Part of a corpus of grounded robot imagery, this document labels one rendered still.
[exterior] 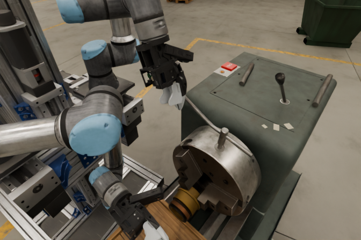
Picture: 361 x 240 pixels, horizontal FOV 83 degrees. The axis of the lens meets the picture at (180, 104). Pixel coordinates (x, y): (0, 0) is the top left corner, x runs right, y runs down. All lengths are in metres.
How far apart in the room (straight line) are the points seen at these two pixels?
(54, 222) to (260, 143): 1.55
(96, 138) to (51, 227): 1.37
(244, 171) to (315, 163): 1.88
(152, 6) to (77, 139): 0.35
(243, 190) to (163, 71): 0.43
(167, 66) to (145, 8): 0.14
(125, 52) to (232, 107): 0.55
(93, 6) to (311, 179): 2.25
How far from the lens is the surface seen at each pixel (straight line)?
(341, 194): 2.44
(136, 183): 1.82
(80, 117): 0.55
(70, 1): 0.58
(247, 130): 0.75
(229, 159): 0.67
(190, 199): 0.71
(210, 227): 0.95
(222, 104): 0.81
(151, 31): 0.49
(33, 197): 0.92
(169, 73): 0.52
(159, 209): 0.95
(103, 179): 0.79
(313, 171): 2.46
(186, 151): 0.71
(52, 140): 0.61
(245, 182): 0.70
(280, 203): 1.46
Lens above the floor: 1.75
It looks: 39 degrees down
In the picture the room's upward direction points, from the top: straight up
